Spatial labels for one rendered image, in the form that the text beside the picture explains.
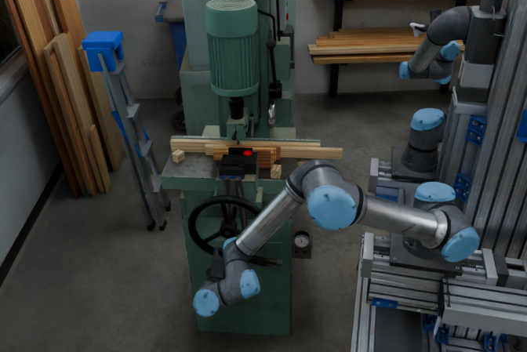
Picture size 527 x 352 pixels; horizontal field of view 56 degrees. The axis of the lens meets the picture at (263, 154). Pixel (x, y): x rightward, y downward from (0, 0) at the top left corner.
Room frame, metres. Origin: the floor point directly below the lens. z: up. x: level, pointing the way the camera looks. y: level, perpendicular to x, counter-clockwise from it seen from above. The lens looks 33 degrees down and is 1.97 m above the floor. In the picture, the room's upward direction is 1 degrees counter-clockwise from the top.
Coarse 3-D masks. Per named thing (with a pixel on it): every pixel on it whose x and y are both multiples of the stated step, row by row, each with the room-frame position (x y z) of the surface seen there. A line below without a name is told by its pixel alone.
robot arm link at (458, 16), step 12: (456, 12) 1.68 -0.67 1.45; (432, 24) 1.73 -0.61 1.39; (444, 24) 1.68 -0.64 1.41; (456, 24) 1.65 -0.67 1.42; (468, 24) 1.64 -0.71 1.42; (432, 36) 1.71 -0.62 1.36; (444, 36) 1.68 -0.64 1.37; (456, 36) 1.66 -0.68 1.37; (420, 48) 1.82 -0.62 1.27; (432, 48) 1.76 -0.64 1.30; (420, 60) 1.84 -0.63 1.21; (408, 72) 1.93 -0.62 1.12; (420, 72) 1.90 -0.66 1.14
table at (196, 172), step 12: (192, 156) 1.66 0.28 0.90; (204, 156) 1.66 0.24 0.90; (168, 168) 1.58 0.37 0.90; (180, 168) 1.58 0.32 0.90; (192, 168) 1.57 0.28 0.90; (204, 168) 1.57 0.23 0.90; (216, 168) 1.57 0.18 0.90; (288, 168) 1.56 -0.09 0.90; (168, 180) 1.52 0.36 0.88; (180, 180) 1.52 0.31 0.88; (192, 180) 1.51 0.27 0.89; (204, 180) 1.51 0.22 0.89; (264, 180) 1.49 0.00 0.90; (276, 180) 1.48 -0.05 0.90; (216, 192) 1.46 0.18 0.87; (276, 192) 1.48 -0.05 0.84; (216, 204) 1.41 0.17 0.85
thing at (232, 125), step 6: (246, 108) 1.74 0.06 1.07; (246, 114) 1.69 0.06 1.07; (228, 120) 1.64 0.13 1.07; (234, 120) 1.64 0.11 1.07; (240, 120) 1.64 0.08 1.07; (246, 120) 1.67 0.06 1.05; (228, 126) 1.62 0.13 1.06; (234, 126) 1.61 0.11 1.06; (240, 126) 1.61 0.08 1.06; (246, 126) 1.63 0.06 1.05; (228, 132) 1.62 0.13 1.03; (240, 132) 1.61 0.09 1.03; (246, 132) 1.63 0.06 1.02; (228, 138) 1.62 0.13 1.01; (240, 138) 1.61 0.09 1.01
